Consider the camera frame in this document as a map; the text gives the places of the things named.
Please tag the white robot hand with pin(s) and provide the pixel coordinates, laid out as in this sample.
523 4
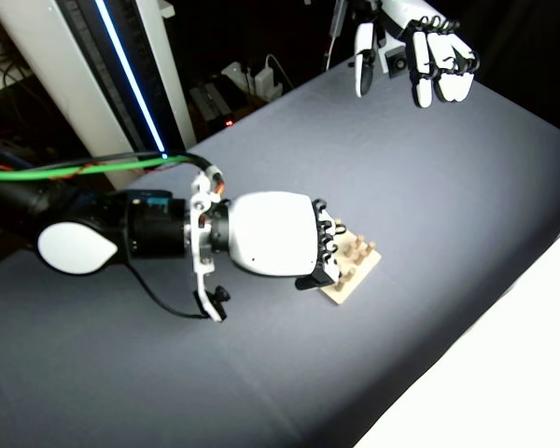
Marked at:
270 233
448 79

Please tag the wooden peg block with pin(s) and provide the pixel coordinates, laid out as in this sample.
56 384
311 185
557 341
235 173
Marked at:
350 290

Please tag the grey table cloth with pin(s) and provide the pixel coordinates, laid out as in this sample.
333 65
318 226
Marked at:
401 186

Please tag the black power strip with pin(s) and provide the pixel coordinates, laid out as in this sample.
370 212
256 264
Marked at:
212 105

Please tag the white power strip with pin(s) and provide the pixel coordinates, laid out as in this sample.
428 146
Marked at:
261 79

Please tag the white column with blue light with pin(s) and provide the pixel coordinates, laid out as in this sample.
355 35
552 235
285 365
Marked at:
98 70

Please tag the white backdrop panel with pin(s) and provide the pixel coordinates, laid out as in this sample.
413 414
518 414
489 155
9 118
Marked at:
504 364

